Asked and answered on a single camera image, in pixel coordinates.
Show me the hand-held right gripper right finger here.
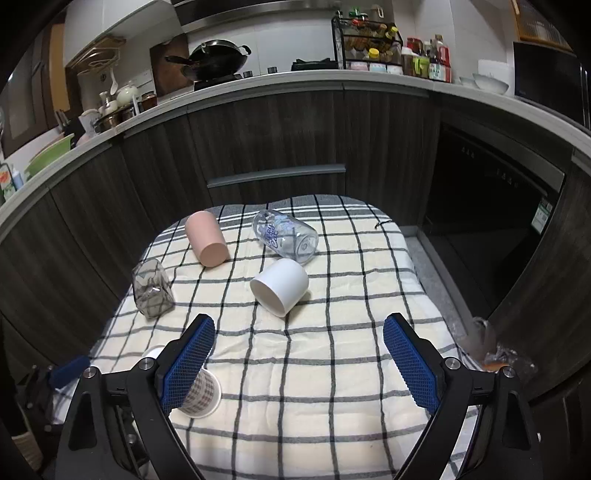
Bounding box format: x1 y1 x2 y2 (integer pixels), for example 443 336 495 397
382 313 543 480

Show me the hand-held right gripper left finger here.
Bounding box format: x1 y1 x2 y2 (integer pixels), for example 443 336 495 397
55 313 216 480

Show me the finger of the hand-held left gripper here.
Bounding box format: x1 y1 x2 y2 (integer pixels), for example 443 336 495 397
50 354 92 389

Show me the checkered paper cup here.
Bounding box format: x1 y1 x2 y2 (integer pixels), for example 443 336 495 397
178 367 223 418

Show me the grey tinted glass cup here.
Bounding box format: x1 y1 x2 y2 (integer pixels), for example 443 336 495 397
132 258 175 320

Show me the white cup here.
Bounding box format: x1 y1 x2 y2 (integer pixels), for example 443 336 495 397
250 258 309 318

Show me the pink cup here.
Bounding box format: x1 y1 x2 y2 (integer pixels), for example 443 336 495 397
185 211 229 268

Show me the clear printed glass cup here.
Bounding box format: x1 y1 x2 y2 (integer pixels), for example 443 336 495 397
252 209 319 264

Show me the checked white cloth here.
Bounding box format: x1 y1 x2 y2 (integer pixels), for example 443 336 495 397
51 194 481 480

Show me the clear plastic bag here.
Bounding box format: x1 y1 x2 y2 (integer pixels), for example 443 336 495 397
455 316 539 376

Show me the built-in black dishwasher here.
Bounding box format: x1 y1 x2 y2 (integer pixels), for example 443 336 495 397
422 122 568 319

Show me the dark wood base cabinet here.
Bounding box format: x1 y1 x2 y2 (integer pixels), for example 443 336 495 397
0 83 591 407

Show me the green basin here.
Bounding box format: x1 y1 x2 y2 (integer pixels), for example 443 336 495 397
23 134 75 179

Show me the steel pot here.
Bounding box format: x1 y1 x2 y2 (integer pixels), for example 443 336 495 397
92 105 139 133

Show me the white teapot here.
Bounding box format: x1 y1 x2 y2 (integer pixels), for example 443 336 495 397
115 80 140 106

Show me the black stove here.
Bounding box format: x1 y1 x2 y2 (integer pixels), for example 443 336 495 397
193 71 245 91

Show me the brown cutting board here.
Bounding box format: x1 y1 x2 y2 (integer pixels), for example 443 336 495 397
150 34 192 97

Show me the white bowl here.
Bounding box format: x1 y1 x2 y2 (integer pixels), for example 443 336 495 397
471 72 510 95

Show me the group of sauce bottles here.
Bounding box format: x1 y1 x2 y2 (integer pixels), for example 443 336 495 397
401 34 453 84

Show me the black wok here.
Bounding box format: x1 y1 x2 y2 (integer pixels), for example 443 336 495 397
165 40 252 81

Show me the white pot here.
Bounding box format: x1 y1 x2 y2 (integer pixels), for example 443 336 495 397
478 59 515 80

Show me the black microwave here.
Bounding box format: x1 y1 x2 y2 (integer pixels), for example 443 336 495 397
512 41 591 129

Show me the black tray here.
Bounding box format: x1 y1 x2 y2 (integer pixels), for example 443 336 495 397
291 58 337 72

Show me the hanging dish rack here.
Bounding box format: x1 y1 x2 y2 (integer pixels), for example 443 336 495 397
69 37 126 75

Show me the black spice rack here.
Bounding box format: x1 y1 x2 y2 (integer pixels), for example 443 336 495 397
331 15 402 73

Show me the range hood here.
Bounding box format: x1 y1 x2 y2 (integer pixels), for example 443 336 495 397
171 0 345 27

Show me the wood-framed glass cabinet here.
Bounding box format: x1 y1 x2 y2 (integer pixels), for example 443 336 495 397
510 0 574 50

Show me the grey drawer handle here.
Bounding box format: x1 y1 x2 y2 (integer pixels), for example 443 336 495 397
207 164 347 188

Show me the dark wall cabinet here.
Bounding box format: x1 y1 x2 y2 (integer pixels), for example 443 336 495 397
0 23 66 158

